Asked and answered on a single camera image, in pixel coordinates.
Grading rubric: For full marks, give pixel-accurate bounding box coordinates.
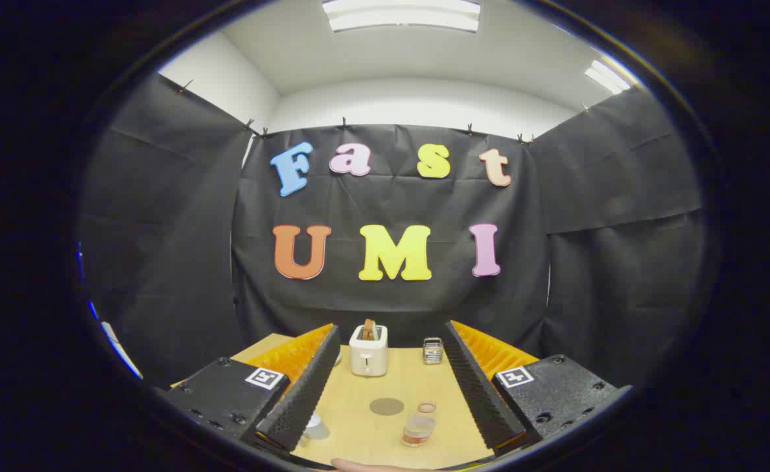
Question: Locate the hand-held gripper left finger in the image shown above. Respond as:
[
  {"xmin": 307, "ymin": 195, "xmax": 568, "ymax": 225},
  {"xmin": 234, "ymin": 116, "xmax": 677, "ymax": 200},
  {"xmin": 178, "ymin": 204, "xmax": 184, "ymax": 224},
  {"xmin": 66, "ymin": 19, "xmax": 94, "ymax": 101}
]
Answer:
[{"xmin": 159, "ymin": 323, "xmax": 343, "ymax": 454}]

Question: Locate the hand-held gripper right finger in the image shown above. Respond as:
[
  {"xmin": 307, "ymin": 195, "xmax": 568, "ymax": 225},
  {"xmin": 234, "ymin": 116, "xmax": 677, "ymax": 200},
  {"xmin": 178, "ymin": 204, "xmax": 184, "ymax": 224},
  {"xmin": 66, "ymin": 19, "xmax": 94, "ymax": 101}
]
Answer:
[{"xmin": 442, "ymin": 320, "xmax": 634, "ymax": 458}]

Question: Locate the white cup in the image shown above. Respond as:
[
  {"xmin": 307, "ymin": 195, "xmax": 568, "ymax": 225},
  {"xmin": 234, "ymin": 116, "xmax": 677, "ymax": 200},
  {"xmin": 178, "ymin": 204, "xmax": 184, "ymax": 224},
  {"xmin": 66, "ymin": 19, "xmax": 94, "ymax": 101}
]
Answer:
[{"xmin": 303, "ymin": 412, "xmax": 331, "ymax": 441}]

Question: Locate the clear plastic juice bottle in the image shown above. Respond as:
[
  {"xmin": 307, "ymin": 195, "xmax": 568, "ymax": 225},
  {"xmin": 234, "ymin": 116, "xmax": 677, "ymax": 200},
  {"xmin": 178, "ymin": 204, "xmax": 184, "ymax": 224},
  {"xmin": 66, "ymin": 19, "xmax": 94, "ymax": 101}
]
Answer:
[{"xmin": 401, "ymin": 400, "xmax": 438, "ymax": 448}]

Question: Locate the wooden table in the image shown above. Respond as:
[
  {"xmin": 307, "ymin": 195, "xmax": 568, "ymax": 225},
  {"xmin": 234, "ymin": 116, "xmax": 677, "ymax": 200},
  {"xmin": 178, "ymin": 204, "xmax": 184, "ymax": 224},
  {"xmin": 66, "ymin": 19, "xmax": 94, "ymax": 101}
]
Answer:
[{"xmin": 172, "ymin": 333, "xmax": 497, "ymax": 470}]

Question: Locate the white toaster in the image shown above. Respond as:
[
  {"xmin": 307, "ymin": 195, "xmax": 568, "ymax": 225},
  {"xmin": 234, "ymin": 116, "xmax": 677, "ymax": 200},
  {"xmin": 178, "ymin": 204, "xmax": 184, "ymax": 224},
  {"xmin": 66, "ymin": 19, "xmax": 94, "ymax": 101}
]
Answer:
[{"xmin": 349, "ymin": 324, "xmax": 389, "ymax": 378}]

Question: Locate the small ceiling light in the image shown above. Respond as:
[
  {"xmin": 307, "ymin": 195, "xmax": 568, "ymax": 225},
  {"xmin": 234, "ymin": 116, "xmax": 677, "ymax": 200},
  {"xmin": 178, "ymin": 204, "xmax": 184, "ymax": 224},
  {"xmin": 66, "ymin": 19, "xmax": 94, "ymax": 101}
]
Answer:
[{"xmin": 585, "ymin": 59, "xmax": 631, "ymax": 96}]

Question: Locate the long ceiling light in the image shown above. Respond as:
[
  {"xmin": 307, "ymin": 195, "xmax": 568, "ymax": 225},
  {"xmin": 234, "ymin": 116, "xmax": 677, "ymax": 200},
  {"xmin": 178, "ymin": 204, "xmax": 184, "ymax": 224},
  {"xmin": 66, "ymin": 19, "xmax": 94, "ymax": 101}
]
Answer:
[{"xmin": 322, "ymin": 0, "xmax": 481, "ymax": 33}]

